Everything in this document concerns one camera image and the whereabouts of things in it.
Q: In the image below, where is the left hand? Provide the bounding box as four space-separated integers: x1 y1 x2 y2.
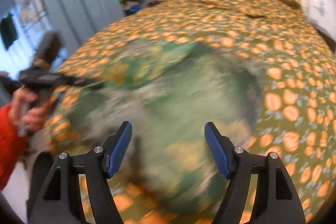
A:
8 88 51 132

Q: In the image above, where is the green landscape print jacket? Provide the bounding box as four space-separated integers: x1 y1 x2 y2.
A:
67 43 265 213

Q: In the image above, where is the dark wooden right nightstand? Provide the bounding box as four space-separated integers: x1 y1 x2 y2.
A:
310 19 336 54

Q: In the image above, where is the orange floral green duvet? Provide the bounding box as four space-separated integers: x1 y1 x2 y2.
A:
45 0 335 223

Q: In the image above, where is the red sleeve forearm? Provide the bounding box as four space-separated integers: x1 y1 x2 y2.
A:
0 103 28 190

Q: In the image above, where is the white wall socket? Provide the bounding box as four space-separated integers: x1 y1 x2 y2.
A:
313 0 326 17

